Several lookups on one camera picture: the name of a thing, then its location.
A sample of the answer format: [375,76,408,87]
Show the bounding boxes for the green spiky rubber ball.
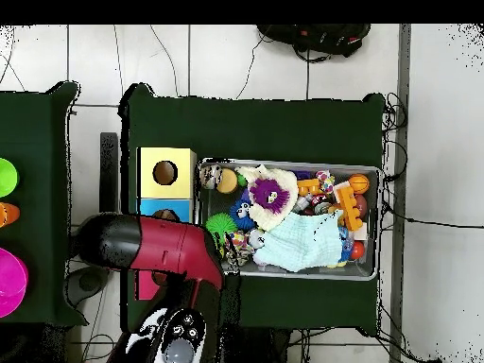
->
[204,212,238,245]

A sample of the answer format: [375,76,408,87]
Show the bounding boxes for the mint green waffle cloth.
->
[251,211,344,273]

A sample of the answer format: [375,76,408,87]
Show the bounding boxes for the wooden box with three holes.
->
[134,147,199,302]

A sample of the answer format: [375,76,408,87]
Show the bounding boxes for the blue spiky toy with eyes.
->
[229,198,258,233]

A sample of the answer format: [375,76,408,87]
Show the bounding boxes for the purple spiky monster toy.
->
[249,178,291,215]

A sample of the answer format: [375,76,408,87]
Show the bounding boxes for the cream knitted cloth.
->
[235,164,300,233]

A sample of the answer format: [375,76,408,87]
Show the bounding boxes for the short orange building block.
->
[296,178,321,198]

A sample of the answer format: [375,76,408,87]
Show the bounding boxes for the dark green table cloth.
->
[118,82,387,334]
[0,81,88,327]

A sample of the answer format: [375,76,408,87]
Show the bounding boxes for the long orange building block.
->
[335,186,364,233]

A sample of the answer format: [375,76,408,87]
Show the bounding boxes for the small orange basketball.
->
[347,173,371,195]

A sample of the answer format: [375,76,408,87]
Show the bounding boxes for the black upright panel on stand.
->
[66,131,121,307]

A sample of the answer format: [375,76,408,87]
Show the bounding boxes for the black backpack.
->
[256,24,372,61]

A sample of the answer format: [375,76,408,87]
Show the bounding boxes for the orange plastic cone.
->
[0,201,21,229]

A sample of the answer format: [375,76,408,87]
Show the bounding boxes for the green plastic cup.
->
[0,157,19,199]

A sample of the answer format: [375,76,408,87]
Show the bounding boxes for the magenta plastic bowl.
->
[0,247,29,319]

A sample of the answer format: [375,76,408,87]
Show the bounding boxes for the shallow wire mesh bin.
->
[192,158,382,282]

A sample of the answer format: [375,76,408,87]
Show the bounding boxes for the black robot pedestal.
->
[237,326,292,363]

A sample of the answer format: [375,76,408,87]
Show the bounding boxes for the black cable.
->
[379,199,484,231]

